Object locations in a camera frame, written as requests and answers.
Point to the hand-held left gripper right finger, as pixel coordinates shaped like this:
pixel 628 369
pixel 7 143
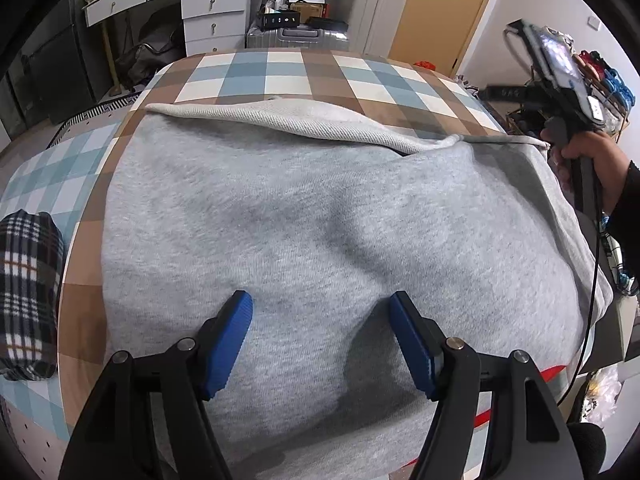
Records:
pixel 412 345

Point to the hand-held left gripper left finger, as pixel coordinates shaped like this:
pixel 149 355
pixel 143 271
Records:
pixel 227 345

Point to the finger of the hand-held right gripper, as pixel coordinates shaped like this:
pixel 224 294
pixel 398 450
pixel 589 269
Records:
pixel 510 93

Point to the grey hoodie with red print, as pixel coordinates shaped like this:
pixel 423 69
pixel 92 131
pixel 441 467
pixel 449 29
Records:
pixel 300 220

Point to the person's right forearm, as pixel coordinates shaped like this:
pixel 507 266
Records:
pixel 627 220

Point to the person's right hand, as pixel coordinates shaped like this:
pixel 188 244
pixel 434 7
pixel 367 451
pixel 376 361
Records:
pixel 612 165

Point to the orange bag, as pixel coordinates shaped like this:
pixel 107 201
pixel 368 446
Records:
pixel 425 65

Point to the wooden shoe rack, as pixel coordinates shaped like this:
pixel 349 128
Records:
pixel 620 120

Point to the wooden door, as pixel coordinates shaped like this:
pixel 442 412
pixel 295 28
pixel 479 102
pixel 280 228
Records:
pixel 440 15

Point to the white suitcase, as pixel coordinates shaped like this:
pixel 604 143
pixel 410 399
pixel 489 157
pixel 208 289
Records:
pixel 375 10

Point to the crumpled plastic bag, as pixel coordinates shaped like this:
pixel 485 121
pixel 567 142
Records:
pixel 602 395

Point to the black fuzzy object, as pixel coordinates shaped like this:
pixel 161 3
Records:
pixel 590 447

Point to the black white plaid cloth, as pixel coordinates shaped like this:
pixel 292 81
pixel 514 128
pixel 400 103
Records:
pixel 30 290

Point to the blue white patterned item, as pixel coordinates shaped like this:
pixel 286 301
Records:
pixel 622 265

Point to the beige side table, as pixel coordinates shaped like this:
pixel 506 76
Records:
pixel 617 330

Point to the silver suitcase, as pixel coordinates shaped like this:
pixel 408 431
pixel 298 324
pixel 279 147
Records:
pixel 300 40

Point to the checkered bed blanket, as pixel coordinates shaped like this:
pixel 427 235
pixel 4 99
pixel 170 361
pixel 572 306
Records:
pixel 280 75

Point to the black dotted box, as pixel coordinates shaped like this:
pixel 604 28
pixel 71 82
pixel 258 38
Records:
pixel 280 20

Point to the black bag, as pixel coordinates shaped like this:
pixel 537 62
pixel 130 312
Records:
pixel 150 55

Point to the white desk with drawers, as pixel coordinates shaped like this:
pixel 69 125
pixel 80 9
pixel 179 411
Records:
pixel 215 5

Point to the dark grey cabinet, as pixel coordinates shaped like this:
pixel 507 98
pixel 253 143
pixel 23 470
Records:
pixel 55 75

